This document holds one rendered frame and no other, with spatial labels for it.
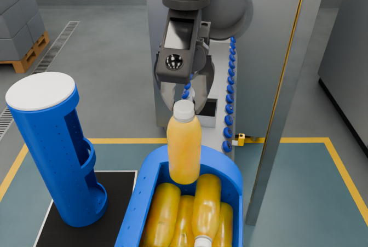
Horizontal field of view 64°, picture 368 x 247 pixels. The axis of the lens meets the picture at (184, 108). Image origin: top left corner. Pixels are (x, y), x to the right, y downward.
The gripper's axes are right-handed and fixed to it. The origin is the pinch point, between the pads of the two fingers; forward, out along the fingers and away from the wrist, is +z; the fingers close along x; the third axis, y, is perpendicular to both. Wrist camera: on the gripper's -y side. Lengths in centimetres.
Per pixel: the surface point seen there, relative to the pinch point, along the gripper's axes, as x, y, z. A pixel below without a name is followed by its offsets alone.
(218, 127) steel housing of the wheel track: -7, 51, 50
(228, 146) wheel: -11, 36, 45
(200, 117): 1, 50, 45
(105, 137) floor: 87, 125, 142
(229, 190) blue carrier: -11.3, 9.8, 35.8
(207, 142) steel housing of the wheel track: -3, 41, 50
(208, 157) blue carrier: -4.9, 6.9, 19.9
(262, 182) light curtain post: -33, 64, 98
